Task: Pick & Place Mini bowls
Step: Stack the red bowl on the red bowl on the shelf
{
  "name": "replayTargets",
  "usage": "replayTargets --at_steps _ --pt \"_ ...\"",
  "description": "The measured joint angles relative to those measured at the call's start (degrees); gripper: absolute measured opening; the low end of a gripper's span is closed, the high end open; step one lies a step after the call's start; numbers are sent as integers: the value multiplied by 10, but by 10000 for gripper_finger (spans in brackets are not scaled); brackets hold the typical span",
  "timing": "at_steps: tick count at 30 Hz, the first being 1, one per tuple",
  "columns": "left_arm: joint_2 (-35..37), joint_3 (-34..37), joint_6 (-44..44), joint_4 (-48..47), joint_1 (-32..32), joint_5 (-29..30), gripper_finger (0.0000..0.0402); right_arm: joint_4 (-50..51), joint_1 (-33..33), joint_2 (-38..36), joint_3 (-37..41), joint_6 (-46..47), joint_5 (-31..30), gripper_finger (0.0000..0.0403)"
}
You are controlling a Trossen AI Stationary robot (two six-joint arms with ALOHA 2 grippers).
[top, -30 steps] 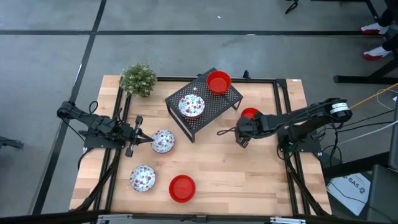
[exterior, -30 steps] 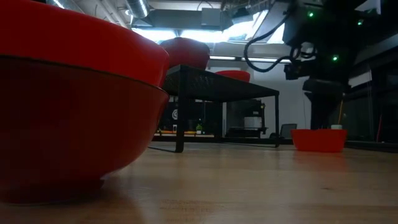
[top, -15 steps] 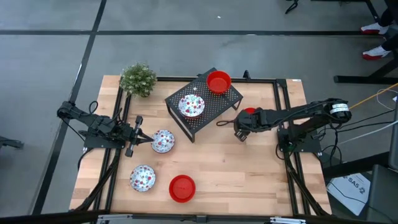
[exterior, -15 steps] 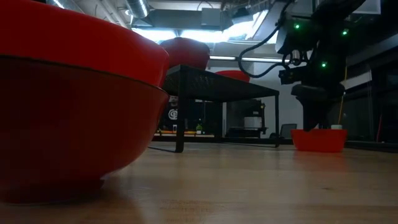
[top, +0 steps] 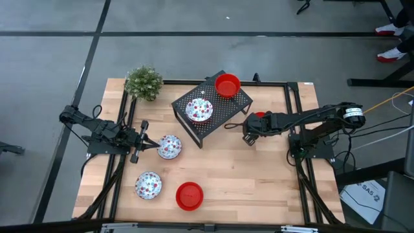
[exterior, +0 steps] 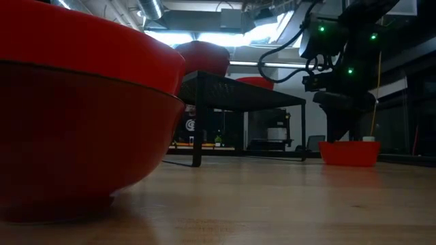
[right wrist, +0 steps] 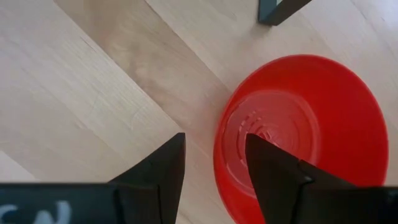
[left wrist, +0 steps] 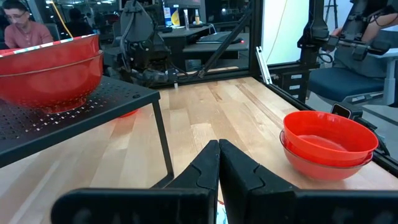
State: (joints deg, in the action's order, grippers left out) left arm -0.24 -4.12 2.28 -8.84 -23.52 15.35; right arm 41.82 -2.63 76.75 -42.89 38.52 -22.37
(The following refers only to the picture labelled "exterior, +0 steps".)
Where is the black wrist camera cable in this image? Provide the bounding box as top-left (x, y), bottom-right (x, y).
top-left (258, 0), bottom-right (323, 84)

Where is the yellow cable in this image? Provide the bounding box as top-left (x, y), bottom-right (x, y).
top-left (369, 50), bottom-right (384, 137)

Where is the grey ceiling box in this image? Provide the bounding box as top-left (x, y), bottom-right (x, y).
top-left (219, 8), bottom-right (243, 30)

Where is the floral print mini bowl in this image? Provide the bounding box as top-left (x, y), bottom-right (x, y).
top-left (174, 40), bottom-right (232, 78)
top-left (0, 60), bottom-right (187, 224)

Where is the black perforated metal shelf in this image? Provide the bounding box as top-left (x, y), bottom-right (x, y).
top-left (176, 70), bottom-right (307, 168)

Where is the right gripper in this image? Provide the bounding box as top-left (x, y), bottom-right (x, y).
top-left (313, 57), bottom-right (377, 142)

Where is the grey office chair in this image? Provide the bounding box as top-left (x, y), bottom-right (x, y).
top-left (295, 135), bottom-right (326, 153)

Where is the silver ceiling duct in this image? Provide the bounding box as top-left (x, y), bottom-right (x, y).
top-left (136, 0), bottom-right (165, 20)

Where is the white box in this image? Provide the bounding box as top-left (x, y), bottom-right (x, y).
top-left (266, 127), bottom-right (287, 141)

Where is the person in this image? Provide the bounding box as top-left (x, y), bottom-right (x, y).
top-left (176, 104), bottom-right (207, 146)

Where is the red plastic mini bowl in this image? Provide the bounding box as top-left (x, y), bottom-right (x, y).
top-left (0, 0), bottom-right (187, 97)
top-left (234, 76), bottom-right (275, 82)
top-left (318, 140), bottom-right (382, 167)
top-left (236, 80), bottom-right (275, 91)

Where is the black equipment cart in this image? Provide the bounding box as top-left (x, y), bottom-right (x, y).
top-left (247, 108), bottom-right (294, 152)

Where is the fluorescent light strip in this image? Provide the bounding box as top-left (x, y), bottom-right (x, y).
top-left (228, 60), bottom-right (316, 70)

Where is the wooden desk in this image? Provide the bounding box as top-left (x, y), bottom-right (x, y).
top-left (168, 142), bottom-right (236, 151)

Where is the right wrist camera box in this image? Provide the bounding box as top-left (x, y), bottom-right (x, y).
top-left (302, 73), bottom-right (330, 93)

